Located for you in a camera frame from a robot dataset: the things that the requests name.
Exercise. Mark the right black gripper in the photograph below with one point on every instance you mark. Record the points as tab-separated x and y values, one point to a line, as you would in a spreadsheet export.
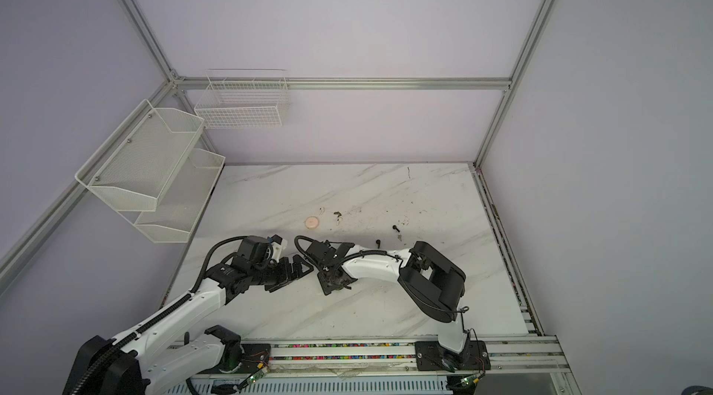
327	270

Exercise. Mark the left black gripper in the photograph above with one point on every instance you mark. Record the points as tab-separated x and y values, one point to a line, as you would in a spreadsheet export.
285	272

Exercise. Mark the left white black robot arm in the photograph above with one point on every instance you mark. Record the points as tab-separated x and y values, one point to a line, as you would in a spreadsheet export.
159	352

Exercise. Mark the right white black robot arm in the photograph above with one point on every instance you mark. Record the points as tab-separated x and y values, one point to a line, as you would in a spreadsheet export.
433	282

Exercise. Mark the pink round charging case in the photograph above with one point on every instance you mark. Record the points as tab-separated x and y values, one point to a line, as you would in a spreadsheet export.
312	223

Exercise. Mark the lower white mesh shelf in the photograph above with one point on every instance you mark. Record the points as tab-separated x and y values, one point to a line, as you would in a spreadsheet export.
177	216

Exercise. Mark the white mesh shelf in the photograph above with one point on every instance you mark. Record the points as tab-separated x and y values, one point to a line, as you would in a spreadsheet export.
177	216
134	169

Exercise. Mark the upper white mesh shelf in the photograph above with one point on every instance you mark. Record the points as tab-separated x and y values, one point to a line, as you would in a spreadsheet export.
134	169

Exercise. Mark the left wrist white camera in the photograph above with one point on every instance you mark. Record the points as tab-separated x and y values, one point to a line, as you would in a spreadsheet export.
275	248

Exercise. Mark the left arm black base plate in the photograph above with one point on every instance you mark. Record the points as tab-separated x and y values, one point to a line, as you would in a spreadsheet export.
253	356

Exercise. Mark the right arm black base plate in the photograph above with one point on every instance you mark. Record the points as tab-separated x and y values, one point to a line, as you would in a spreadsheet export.
431	356

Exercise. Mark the white wire basket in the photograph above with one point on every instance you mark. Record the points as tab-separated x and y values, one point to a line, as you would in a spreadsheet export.
244	99

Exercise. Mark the aluminium front rail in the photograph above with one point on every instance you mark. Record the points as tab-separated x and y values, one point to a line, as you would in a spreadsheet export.
354	358

